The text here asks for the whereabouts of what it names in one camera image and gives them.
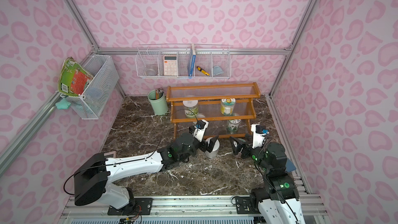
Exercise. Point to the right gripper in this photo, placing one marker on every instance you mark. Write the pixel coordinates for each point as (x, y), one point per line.
(244, 148)

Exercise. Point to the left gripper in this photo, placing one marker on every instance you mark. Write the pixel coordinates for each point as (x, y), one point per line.
(200, 143)

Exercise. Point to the tall white tin jar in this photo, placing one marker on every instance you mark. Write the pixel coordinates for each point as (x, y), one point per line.
(212, 154)

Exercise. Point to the white lid green label jar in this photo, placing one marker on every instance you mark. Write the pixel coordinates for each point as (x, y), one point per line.
(191, 108)

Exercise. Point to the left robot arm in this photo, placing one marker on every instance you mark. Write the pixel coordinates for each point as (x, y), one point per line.
(94, 180)

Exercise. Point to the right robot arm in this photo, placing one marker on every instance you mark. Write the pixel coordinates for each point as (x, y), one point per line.
(278, 201)

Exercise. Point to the orange wooden three-tier shelf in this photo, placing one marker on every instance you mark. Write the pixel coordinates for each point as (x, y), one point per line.
(209, 106)

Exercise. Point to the blue wallet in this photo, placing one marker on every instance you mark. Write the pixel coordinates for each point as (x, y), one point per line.
(290, 167)

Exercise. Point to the mint green pencil cup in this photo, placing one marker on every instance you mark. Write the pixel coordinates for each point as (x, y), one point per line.
(159, 106)

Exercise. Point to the yellow utility knife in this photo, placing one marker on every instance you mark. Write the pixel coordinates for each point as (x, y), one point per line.
(202, 71)

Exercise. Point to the pencils bundle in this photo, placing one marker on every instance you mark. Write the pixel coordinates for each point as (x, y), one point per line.
(158, 93)

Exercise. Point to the blue book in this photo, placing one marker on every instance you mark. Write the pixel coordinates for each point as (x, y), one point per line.
(191, 61)

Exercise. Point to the pink calculator in basket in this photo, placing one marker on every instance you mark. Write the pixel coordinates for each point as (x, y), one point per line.
(170, 65)

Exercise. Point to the clear tape roll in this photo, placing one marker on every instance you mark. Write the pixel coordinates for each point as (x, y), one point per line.
(151, 71)

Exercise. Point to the pink calculator on table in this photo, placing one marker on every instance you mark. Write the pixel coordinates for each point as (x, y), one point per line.
(112, 154)

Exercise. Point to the white mesh side basket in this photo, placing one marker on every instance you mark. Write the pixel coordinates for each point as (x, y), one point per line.
(91, 103)

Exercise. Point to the green red snack bag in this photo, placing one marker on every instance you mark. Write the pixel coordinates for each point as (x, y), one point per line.
(74, 79)

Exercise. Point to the mint star-shaped toy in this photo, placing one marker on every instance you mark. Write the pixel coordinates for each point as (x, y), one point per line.
(63, 104)

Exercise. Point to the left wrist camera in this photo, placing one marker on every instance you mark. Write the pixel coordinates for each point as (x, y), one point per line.
(198, 130)

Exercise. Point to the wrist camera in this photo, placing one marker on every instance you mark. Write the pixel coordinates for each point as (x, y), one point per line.
(260, 133)
(198, 130)

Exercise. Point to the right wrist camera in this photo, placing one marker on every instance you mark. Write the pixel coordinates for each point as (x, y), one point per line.
(260, 133)

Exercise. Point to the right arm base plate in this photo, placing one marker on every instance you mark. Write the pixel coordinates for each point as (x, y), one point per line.
(244, 205)

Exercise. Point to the aluminium front rail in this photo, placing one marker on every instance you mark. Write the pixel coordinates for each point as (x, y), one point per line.
(186, 210)

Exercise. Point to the white wire wall basket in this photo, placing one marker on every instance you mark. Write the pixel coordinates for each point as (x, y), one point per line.
(207, 57)

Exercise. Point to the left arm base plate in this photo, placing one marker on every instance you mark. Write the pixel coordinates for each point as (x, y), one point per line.
(141, 206)

